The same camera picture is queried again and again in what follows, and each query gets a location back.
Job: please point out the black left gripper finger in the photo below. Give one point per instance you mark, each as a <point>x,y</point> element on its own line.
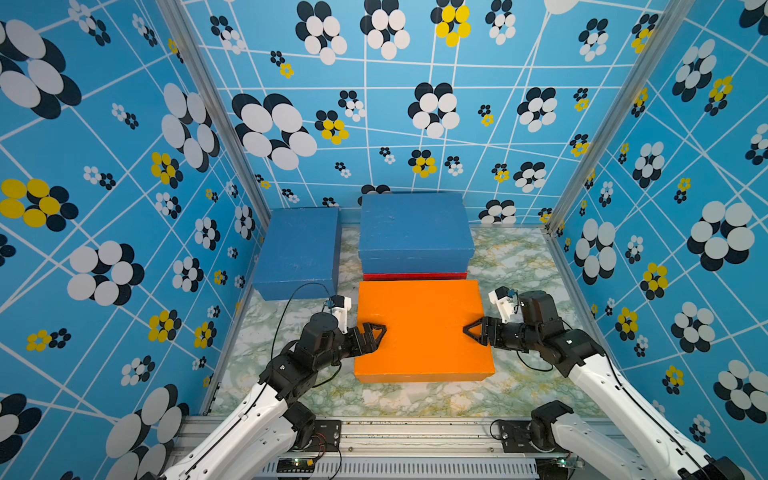
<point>371,333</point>
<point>363,346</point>

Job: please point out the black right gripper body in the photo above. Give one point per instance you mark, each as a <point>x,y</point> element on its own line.
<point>511,335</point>

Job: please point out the right green circuit board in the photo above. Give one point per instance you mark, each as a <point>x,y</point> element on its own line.
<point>558,468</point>

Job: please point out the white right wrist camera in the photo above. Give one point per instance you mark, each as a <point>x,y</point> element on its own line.
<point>506,302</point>

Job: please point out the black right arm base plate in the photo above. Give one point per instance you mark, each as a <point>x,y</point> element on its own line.
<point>516,436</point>

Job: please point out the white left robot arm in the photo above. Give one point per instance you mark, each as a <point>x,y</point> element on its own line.
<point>271,421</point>

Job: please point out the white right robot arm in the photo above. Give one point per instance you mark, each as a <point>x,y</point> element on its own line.
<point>529,322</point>

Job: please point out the right aluminium corner post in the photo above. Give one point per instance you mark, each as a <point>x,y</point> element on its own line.
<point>670,22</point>

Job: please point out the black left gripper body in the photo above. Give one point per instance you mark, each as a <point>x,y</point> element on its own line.
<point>348,343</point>

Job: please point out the aluminium front rail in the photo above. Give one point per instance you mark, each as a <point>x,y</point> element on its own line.
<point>410,449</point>

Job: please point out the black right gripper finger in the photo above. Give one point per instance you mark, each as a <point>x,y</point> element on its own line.
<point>482,338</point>
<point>479,327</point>

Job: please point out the red shoebox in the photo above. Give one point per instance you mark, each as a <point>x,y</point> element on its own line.
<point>415,276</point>

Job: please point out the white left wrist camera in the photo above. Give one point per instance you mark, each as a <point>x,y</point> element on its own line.
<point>339,307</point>

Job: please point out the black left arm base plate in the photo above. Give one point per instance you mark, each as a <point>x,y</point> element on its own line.
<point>319,436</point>

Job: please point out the green circuit board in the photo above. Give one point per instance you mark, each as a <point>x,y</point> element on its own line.
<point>558,468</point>
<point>296,466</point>

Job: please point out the left aluminium corner post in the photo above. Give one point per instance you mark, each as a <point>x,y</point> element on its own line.
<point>181,30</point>

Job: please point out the blue shoebox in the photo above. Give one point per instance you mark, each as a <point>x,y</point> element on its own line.
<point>300,256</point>
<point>414,233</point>

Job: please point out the left green circuit board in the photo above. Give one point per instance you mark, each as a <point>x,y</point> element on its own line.
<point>296,466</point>

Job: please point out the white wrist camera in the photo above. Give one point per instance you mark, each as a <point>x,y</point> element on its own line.
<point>339,307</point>
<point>506,302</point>

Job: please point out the aluminium corner post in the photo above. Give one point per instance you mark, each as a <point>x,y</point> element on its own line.
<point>670,22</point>
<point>181,30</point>

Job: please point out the orange shoebox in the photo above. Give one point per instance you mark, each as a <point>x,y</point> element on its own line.
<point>424,339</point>

